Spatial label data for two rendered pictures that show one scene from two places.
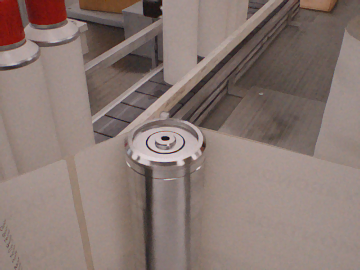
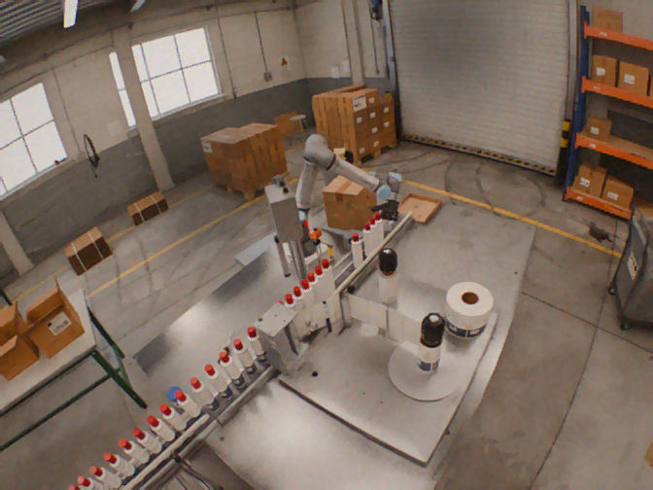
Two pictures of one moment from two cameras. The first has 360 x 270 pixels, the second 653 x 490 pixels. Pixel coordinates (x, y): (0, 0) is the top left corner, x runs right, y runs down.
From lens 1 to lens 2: 1.18 m
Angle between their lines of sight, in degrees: 13
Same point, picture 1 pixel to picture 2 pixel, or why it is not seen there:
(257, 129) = (375, 282)
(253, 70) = not seen: hidden behind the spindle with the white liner
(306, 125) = not seen: hidden behind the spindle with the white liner
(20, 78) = (322, 280)
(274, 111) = not seen: hidden behind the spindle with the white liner
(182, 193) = (344, 300)
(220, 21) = (370, 247)
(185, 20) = (358, 253)
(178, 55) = (357, 261)
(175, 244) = (344, 306)
